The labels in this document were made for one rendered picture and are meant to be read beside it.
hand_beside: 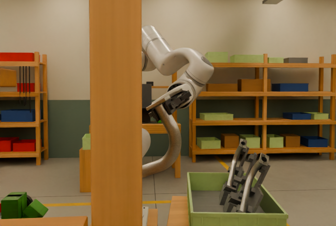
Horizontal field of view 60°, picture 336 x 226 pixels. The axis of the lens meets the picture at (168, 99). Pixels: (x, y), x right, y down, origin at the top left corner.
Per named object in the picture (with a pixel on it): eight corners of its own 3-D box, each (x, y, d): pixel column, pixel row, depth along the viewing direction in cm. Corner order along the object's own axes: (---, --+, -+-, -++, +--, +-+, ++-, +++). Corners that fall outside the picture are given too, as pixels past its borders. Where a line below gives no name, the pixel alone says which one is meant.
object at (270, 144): (335, 160, 606) (338, 52, 597) (192, 163, 585) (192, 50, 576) (320, 154, 660) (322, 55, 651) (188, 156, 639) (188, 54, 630)
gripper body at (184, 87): (160, 91, 88) (146, 100, 78) (188, 75, 85) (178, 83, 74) (172, 113, 89) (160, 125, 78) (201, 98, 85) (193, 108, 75)
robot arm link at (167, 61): (182, 27, 111) (223, 72, 90) (159, 61, 117) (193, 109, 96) (164, 17, 105) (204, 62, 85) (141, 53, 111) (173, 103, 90)
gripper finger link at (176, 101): (170, 97, 75) (162, 103, 69) (180, 91, 74) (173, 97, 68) (176, 107, 75) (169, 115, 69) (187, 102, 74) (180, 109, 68)
